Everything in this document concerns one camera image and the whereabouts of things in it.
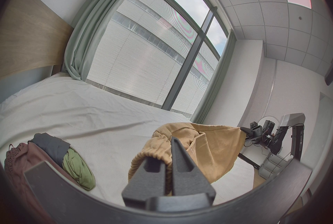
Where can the green garment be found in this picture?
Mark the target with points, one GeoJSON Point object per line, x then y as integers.
{"type": "Point", "coordinates": [78, 168]}

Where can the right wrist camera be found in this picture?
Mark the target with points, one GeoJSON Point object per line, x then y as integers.
{"type": "Point", "coordinates": [253, 124]}

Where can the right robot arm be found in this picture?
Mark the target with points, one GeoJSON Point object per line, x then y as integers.
{"type": "Point", "coordinates": [294, 118]}

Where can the window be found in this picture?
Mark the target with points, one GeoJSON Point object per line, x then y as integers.
{"type": "Point", "coordinates": [145, 61]}

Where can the grey-green curtain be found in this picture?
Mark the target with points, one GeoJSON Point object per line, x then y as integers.
{"type": "Point", "coordinates": [85, 35]}

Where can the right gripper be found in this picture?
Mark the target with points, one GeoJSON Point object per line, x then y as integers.
{"type": "Point", "coordinates": [256, 133]}

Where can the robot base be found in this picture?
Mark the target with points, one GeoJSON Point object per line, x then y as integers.
{"type": "Point", "coordinates": [273, 165]}

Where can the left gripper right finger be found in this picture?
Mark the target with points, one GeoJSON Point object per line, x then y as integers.
{"type": "Point", "coordinates": [187, 181]}

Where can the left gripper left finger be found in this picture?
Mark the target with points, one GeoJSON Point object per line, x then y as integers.
{"type": "Point", "coordinates": [145, 184]}

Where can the bed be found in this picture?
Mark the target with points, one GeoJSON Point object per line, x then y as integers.
{"type": "Point", "coordinates": [91, 113]}

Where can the mustard yellow shorts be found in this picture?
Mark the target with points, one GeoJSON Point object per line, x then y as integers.
{"type": "Point", "coordinates": [213, 145]}

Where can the black garment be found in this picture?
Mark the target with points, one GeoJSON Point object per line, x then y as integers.
{"type": "Point", "coordinates": [49, 145]}

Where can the brown garment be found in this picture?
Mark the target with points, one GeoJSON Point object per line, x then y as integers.
{"type": "Point", "coordinates": [20, 158]}

